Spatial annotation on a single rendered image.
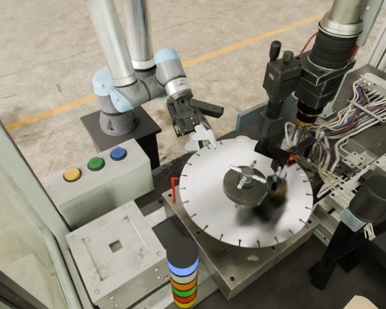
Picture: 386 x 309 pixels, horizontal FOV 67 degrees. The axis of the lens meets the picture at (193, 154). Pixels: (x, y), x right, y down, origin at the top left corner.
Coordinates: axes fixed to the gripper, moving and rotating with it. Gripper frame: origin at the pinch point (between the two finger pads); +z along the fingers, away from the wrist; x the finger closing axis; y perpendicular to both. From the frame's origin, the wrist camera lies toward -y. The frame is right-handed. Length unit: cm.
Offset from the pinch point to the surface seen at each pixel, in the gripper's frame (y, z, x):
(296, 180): -12.9, 15.7, 17.1
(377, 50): -108, -23, -23
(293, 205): -7.5, 20.5, 20.2
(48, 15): 38, -257, -266
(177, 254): 25, 16, 42
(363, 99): -79, -2, -16
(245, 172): 0.4, 9.1, 19.5
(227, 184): 4.3, 10.3, 15.1
